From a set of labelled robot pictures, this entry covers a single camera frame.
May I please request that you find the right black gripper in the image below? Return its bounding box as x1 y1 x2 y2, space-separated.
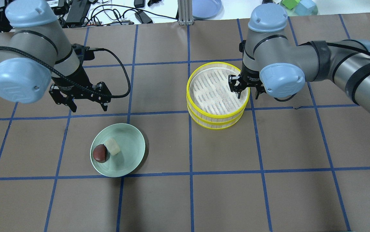
228 62 266 100

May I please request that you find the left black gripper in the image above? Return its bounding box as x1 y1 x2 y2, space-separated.
49 45 111 113

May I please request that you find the yellow steamer layer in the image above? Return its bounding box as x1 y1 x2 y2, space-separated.
186 62 251 119
187 104 243 130

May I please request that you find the white steamed bun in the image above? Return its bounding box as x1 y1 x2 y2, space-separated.
103 138 121 156

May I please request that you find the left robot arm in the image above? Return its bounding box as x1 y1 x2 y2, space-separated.
0 0 112 112

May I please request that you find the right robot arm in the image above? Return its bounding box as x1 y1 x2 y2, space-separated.
228 2 370 113

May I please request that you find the brown steamed bun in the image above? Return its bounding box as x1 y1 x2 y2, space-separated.
92 144 108 163

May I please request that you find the light green plate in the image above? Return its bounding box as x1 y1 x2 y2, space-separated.
89 123 145 178

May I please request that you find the blue plate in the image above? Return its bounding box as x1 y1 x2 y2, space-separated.
192 0 222 20

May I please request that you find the green bowl with blocks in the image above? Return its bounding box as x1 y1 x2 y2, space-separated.
279 0 318 16

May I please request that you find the black power brick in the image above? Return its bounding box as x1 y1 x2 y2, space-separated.
65 0 91 27

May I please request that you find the green foam block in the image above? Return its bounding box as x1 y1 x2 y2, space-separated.
282 0 300 10

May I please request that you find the blue foam block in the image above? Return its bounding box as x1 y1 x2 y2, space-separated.
294 0 317 16

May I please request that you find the black power adapter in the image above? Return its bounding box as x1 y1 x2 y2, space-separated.
135 11 153 24

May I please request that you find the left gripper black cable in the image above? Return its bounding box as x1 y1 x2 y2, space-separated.
0 45 131 99

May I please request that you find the aluminium frame post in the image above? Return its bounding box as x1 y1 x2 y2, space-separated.
177 0 194 25

